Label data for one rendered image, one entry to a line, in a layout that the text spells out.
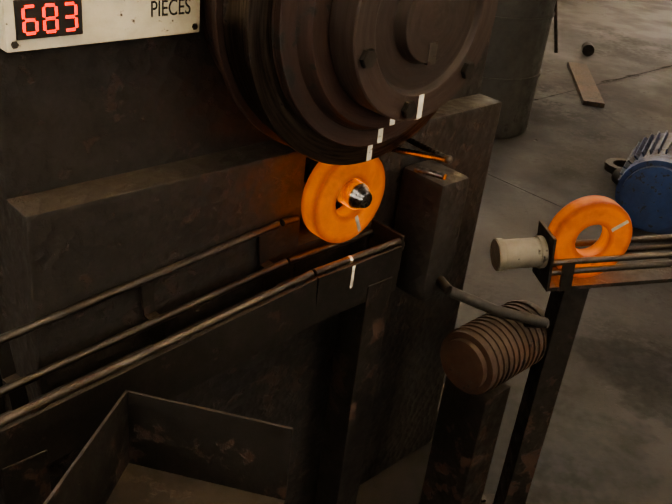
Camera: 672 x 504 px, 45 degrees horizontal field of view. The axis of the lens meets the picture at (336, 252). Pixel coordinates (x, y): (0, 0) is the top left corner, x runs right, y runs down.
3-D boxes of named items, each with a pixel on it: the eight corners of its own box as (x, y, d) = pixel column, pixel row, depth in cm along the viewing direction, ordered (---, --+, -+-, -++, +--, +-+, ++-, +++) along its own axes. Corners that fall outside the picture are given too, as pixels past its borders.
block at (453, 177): (380, 279, 156) (398, 163, 144) (408, 267, 161) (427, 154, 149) (421, 304, 149) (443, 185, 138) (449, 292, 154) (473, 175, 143)
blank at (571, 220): (561, 283, 154) (569, 292, 151) (532, 223, 146) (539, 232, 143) (634, 241, 153) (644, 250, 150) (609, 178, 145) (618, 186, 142)
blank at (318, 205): (289, 181, 120) (304, 189, 118) (362, 124, 126) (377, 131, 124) (312, 253, 131) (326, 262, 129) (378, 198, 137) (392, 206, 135)
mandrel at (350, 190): (308, 154, 136) (294, 177, 136) (293, 144, 133) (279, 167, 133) (381, 193, 126) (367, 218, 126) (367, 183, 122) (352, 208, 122)
